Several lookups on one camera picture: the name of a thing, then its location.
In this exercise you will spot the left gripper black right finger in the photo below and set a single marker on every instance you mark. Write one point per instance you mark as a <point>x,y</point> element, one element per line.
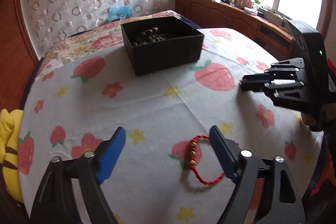
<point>280,201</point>

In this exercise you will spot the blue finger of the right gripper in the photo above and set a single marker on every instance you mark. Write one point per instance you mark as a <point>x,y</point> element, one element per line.
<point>257,83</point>

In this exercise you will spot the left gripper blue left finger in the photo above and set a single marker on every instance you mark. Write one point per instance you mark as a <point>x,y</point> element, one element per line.
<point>55,200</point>

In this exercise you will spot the black jewelry box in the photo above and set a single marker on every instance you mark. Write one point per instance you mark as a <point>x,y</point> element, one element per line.
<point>160,43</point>

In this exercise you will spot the person's right hand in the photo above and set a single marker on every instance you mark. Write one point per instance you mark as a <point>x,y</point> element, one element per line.
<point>323,121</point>

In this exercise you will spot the long wooden cabinet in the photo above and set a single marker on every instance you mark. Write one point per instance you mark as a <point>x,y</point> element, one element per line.
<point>210,14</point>

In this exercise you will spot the pink bottle on cabinet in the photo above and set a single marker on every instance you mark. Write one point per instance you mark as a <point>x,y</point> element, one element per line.
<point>246,4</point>

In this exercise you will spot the yellow plush toy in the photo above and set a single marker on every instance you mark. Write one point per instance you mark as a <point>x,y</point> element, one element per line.
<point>10,127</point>

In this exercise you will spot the strawberry print white cloth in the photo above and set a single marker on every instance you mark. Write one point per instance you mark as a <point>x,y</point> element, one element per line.
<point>72,108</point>

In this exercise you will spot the floral bed quilt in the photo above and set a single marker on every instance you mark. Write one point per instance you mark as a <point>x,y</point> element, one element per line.
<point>78,46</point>

